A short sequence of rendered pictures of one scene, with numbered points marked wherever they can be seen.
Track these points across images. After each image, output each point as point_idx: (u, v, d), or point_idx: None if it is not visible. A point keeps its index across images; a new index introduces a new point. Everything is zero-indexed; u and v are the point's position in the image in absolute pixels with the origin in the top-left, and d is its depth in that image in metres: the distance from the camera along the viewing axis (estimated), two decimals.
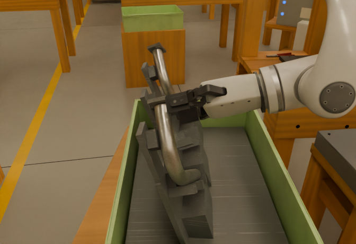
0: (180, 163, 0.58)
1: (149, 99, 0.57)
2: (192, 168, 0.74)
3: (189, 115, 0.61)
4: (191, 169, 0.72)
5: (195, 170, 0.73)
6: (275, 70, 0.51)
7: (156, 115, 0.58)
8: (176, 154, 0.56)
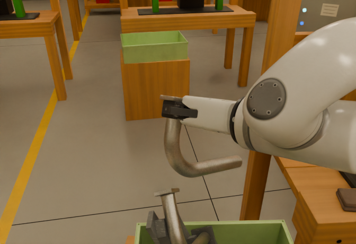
0: (184, 160, 0.59)
1: (162, 95, 0.57)
2: (230, 157, 0.71)
3: None
4: (225, 157, 0.70)
5: (231, 160, 0.70)
6: None
7: None
8: (174, 154, 0.57)
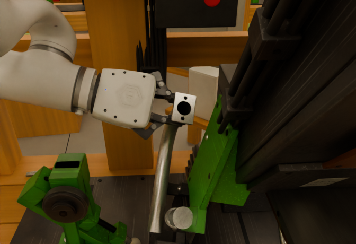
0: (163, 133, 0.65)
1: (194, 98, 0.56)
2: (156, 214, 0.61)
3: None
4: (158, 206, 0.62)
5: (152, 210, 0.62)
6: (83, 66, 0.53)
7: (187, 109, 0.58)
8: None
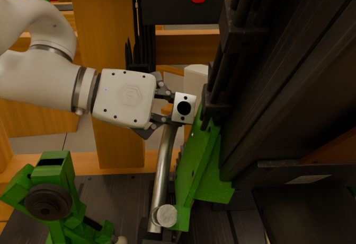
0: (163, 133, 0.65)
1: (194, 98, 0.56)
2: None
3: None
4: (158, 206, 0.62)
5: None
6: (83, 66, 0.53)
7: (187, 109, 0.58)
8: None
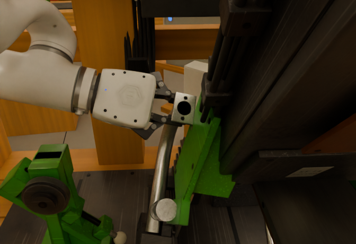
0: (163, 133, 0.65)
1: (194, 98, 0.56)
2: None
3: None
4: None
5: None
6: (83, 66, 0.53)
7: (187, 109, 0.58)
8: None
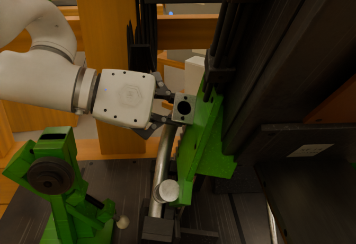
0: (163, 133, 0.65)
1: (194, 98, 0.56)
2: (155, 215, 0.61)
3: None
4: (156, 207, 0.61)
5: (151, 211, 0.61)
6: (83, 67, 0.53)
7: (187, 109, 0.58)
8: None
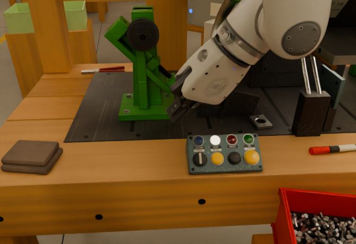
0: (214, 25, 0.84)
1: None
2: None
3: (177, 107, 0.57)
4: None
5: None
6: None
7: None
8: (217, 13, 0.83)
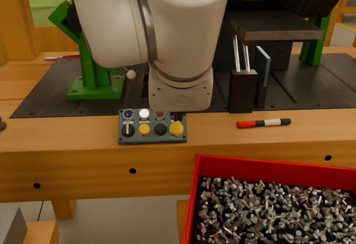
0: None
1: None
2: None
3: None
4: None
5: None
6: (211, 63, 0.40)
7: None
8: None
